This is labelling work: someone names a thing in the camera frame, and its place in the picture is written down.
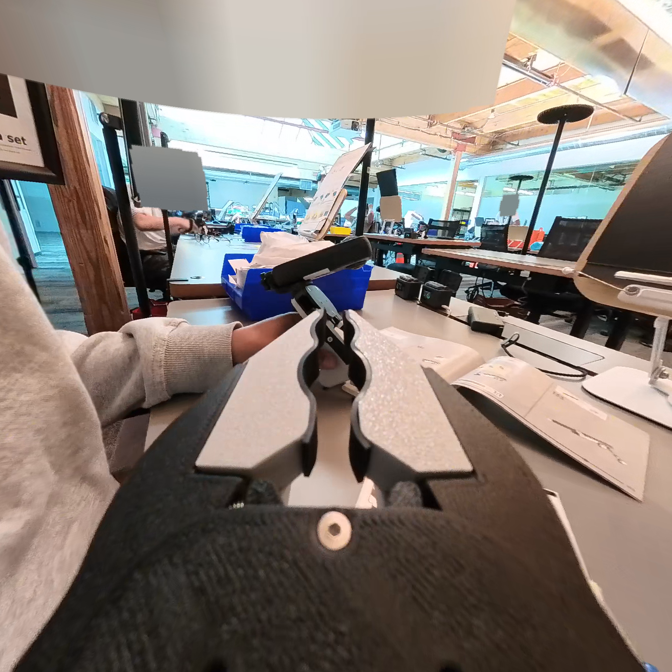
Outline person's left forearm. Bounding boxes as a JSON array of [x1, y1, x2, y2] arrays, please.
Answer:
[[70, 317, 244, 417]]

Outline black floor lamp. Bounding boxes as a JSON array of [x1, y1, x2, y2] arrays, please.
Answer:
[[525, 104, 595, 254]]

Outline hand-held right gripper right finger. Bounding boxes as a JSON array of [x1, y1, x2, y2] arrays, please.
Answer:
[[343, 310, 476, 482]]

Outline blue plastic bin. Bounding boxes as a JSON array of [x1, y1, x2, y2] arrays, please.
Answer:
[[220, 253, 375, 321]]

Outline black power adapter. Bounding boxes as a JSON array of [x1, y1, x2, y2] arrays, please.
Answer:
[[467, 306, 506, 333]]

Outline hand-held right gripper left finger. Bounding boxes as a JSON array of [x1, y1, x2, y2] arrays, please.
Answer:
[[195, 310, 323, 493]]

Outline white plastic bags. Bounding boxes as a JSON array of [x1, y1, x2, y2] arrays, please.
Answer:
[[233, 231, 322, 279]]

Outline black cable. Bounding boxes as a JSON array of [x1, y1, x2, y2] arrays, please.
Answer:
[[501, 333, 590, 379]]

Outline person's grey sweatshirt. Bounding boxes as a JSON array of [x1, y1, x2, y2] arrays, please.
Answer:
[[0, 223, 153, 672]]

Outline open instruction booklet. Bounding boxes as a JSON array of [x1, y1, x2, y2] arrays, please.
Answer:
[[453, 356, 652, 502]]

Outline white paper booklet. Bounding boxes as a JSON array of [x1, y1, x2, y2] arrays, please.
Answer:
[[378, 325, 485, 385]]

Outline framed printed sign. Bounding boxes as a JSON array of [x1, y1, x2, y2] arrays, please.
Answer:
[[0, 73, 66, 186]]

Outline wooden post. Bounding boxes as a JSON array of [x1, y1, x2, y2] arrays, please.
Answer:
[[46, 85, 132, 335]]

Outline person's left hand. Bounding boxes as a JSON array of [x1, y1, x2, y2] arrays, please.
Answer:
[[231, 312, 312, 365]]

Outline black pole stand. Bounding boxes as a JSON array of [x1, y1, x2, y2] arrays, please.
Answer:
[[355, 118, 377, 237], [99, 99, 154, 319]]

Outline black mesh office chair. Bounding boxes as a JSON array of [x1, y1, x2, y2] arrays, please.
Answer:
[[524, 216, 606, 324], [475, 223, 511, 254]]

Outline tilted picture board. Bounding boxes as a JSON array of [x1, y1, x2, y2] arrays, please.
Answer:
[[296, 143, 374, 241]]

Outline white tablet stand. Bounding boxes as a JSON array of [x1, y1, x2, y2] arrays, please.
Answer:
[[582, 270, 672, 429]]

